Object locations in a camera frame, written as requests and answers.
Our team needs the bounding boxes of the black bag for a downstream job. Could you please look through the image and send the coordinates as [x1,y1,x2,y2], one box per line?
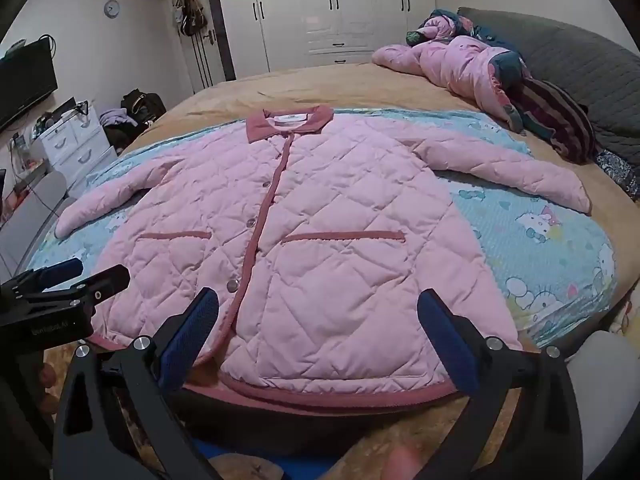
[120,89,167,126]

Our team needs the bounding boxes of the white wardrobe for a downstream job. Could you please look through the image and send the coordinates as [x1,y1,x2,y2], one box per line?
[215,0,436,73]

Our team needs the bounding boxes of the pink floral quilt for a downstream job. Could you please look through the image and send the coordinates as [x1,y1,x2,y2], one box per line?
[372,14,531,134]

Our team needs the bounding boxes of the dark clothes pile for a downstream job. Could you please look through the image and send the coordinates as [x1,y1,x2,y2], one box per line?
[102,122,147,154]

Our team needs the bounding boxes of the dark floral pillow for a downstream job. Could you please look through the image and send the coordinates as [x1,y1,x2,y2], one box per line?
[595,149,640,192]

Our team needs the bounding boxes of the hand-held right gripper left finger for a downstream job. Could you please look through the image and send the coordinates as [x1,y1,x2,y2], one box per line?
[52,287,221,480]

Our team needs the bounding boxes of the blue cartoon cat blanket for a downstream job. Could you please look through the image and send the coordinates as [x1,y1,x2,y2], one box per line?
[25,107,618,351]

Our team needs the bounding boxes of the grey quilted headboard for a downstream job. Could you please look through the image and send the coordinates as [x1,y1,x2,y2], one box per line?
[457,6,640,161]

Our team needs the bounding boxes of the hanging bags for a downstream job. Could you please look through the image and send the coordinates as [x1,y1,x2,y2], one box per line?
[172,0,208,37]

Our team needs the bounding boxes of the dark striped pillow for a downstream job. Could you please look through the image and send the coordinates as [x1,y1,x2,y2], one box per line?
[515,77,598,164]

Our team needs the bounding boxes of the bed with tan sheet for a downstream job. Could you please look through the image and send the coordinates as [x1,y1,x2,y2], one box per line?
[42,56,640,480]

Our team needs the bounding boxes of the grey chair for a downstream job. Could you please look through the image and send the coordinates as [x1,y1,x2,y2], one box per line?
[0,170,76,271]

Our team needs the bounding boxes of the white drawer cabinet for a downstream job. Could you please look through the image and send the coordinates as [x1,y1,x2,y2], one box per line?
[39,107,119,196]

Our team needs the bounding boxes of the person's right hand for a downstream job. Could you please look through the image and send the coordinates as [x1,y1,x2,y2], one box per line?
[385,442,431,480]

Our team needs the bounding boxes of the person's pale clothing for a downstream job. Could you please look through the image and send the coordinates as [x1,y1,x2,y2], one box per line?
[565,332,637,480]

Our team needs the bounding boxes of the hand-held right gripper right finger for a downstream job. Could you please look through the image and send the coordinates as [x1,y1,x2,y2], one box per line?
[417,288,584,480]

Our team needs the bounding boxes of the black television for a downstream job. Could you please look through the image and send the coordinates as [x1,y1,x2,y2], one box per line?
[0,39,58,131]

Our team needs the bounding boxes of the lilac cloth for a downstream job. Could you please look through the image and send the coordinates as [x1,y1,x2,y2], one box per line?
[98,107,139,128]

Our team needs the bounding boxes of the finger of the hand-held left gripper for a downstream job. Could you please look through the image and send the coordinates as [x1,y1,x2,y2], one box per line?
[69,265,131,307]
[11,258,84,289]

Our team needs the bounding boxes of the pink quilted jacket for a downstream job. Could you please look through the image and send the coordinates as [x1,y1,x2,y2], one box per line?
[54,105,593,408]

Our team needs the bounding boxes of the person's left hand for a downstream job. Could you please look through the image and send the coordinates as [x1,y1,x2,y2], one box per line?
[38,360,64,401]

